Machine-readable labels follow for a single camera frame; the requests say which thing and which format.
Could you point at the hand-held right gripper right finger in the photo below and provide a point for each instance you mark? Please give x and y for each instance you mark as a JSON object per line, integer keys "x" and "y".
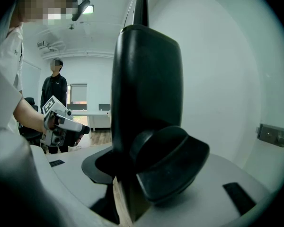
{"x": 208, "y": 202}

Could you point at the white office desk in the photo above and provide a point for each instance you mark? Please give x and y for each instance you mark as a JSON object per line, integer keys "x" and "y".
{"x": 92, "y": 113}

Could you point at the black head-worn camera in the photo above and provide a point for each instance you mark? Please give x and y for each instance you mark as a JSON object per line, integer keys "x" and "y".
{"x": 80, "y": 6}

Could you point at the window with grey blind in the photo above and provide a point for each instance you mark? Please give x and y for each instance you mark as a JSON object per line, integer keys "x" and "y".
{"x": 78, "y": 92}

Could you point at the person's head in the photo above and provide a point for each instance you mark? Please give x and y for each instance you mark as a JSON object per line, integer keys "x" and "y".
{"x": 45, "y": 2}

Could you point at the person's left hand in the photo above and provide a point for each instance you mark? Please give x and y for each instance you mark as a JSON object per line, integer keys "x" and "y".
{"x": 54, "y": 123}

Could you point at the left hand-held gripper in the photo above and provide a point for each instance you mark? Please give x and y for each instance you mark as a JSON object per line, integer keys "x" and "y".
{"x": 69, "y": 124}

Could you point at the white ceiling air unit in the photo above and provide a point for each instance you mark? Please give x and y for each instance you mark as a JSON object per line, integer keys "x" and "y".
{"x": 42, "y": 44}

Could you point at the person's left forearm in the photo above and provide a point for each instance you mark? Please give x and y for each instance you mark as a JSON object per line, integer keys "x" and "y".
{"x": 29, "y": 117}

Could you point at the metal door lock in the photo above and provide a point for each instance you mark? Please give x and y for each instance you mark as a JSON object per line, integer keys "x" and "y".
{"x": 272, "y": 133}

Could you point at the rectangular ceiling light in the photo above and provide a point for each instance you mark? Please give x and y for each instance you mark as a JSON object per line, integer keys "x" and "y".
{"x": 88, "y": 9}

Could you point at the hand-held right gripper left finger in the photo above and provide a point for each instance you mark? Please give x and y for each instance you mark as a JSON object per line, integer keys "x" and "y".
{"x": 68, "y": 176}

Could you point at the grey desk partition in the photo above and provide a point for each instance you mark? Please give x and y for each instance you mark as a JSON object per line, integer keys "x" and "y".
{"x": 104, "y": 107}
{"x": 77, "y": 107}

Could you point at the black office chair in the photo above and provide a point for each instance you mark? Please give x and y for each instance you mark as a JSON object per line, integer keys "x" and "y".
{"x": 30, "y": 129}

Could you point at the person's white shirt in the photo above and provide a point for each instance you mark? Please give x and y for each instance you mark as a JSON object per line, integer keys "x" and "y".
{"x": 7, "y": 74}

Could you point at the round ceiling smoke detector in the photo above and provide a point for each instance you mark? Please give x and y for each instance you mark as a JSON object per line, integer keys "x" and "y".
{"x": 71, "y": 27}

